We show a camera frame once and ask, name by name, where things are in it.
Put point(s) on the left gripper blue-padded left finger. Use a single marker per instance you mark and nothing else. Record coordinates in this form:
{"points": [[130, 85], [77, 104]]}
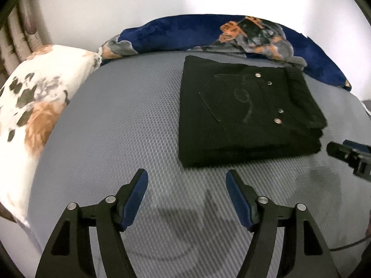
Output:
{"points": [[68, 251]]}

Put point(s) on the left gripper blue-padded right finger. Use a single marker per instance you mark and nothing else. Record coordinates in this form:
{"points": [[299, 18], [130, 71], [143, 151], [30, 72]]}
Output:
{"points": [[304, 250]]}

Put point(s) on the black pants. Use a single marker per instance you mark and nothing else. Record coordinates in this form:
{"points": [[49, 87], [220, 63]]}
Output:
{"points": [[232, 113]]}

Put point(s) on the grey mesh mattress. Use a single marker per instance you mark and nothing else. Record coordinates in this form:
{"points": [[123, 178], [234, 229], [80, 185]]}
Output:
{"points": [[125, 117]]}

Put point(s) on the navy floral blanket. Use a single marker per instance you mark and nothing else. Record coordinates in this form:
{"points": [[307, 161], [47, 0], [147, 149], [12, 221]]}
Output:
{"points": [[244, 36]]}

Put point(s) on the white floral pillow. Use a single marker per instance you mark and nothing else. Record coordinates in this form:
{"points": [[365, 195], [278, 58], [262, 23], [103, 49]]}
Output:
{"points": [[32, 100]]}

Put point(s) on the beige curtain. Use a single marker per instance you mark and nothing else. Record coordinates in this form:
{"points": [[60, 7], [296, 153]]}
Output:
{"points": [[24, 31]]}

